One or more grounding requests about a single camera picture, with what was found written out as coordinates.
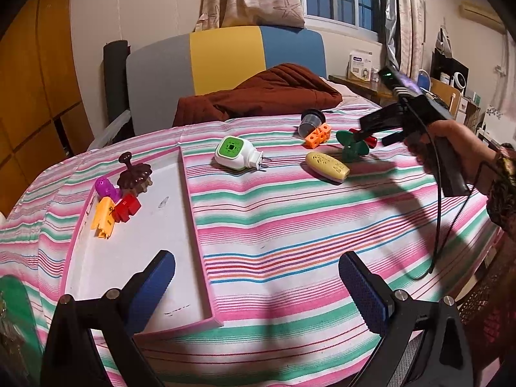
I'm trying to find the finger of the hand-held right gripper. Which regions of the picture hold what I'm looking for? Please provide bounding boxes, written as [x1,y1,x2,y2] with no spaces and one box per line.
[359,103,406,140]
[381,129,412,148]

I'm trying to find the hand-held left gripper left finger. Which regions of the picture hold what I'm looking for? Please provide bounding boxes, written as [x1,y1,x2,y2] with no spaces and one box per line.
[40,250,177,387]

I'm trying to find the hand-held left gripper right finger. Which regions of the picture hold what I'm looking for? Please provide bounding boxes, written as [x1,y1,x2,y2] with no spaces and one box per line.
[339,251,474,387]

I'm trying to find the green flower-shaped toy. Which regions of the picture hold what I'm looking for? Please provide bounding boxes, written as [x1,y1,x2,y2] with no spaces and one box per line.
[336,129,369,163]

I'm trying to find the white tray with pink rim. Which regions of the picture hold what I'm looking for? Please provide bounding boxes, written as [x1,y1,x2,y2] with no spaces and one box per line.
[58,145,224,337]

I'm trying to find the orange toy block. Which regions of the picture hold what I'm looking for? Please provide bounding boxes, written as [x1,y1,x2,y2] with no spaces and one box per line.
[304,123,333,148]

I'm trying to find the dark cylindrical cup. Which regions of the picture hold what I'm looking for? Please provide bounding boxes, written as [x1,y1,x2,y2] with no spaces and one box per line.
[298,108,326,138]

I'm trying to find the yellow oval perforated case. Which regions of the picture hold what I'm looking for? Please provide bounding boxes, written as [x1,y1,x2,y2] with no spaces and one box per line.
[305,151,351,184]

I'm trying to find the red toy block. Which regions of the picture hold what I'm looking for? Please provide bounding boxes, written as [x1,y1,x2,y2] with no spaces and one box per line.
[114,193,142,223]

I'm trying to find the yellow toy block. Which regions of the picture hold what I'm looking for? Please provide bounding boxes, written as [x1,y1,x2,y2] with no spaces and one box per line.
[91,196,117,240]

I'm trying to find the purple toy figure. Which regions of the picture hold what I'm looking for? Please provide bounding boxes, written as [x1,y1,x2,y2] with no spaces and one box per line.
[94,177,122,202]

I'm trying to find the brown toy piece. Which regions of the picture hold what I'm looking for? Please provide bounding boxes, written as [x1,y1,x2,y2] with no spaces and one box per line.
[117,151,153,199]

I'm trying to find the person's right hand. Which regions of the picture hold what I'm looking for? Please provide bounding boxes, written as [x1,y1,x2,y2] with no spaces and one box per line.
[404,120,500,188]

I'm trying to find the red toy rod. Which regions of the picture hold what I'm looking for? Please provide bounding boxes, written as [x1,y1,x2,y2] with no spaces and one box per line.
[349,128,379,148]

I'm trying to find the wooden nightstand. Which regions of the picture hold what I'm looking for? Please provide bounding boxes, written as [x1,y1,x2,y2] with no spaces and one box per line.
[328,74,400,105]

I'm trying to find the white blue cardboard box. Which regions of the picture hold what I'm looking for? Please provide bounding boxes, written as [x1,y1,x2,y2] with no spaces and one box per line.
[347,49,373,82]

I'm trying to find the silver floral curtain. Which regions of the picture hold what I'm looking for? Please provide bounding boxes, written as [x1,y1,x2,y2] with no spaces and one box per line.
[381,0,430,87]

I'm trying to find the brown quilted jacket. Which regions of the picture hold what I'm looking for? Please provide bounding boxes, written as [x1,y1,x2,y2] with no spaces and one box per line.
[173,63,343,127]

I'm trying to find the brown wicker chair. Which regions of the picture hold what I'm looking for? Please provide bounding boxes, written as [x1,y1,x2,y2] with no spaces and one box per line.
[457,226,516,387]

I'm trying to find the green glass round table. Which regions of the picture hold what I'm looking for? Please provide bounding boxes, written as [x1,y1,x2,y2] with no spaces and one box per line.
[0,276,43,375]

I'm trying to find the green white plug-in device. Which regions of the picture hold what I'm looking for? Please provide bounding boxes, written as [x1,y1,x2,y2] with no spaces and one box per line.
[214,136,270,172]

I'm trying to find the black foam roll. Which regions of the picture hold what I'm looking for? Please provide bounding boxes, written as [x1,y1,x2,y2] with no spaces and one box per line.
[103,39,135,138]

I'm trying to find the grey yellow blue headboard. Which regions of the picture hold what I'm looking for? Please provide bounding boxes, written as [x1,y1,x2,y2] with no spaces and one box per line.
[126,25,326,135]

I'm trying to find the wooden wardrobe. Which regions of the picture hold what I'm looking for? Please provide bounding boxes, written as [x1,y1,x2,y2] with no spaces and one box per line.
[0,0,95,218]

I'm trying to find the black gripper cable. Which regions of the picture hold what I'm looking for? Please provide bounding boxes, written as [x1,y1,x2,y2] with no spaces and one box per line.
[397,99,502,281]

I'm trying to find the wall air conditioner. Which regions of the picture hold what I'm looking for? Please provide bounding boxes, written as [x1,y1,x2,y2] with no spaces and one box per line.
[460,2,506,30]

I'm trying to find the plastic wrapped bed rail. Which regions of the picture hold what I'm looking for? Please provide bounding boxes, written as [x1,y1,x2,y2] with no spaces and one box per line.
[89,110,134,151]

